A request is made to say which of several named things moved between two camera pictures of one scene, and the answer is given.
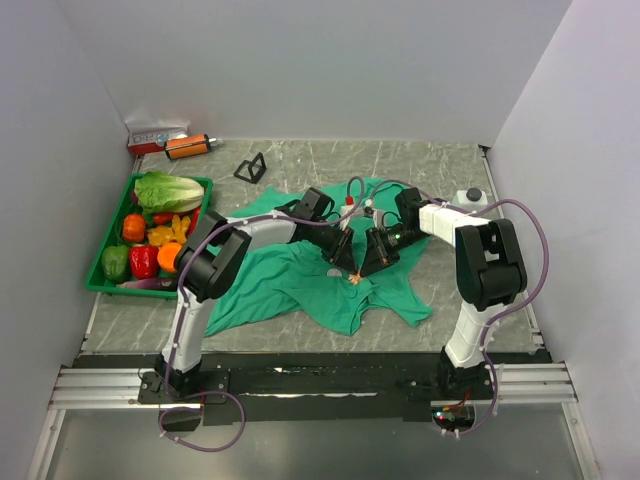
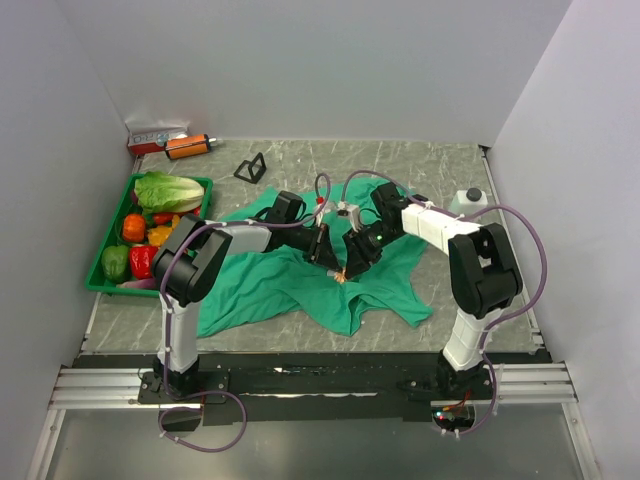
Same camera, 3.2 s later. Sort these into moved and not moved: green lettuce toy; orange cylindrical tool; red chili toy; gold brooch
Moved: gold brooch
Not moved: orange cylindrical tool; red chili toy; green lettuce toy
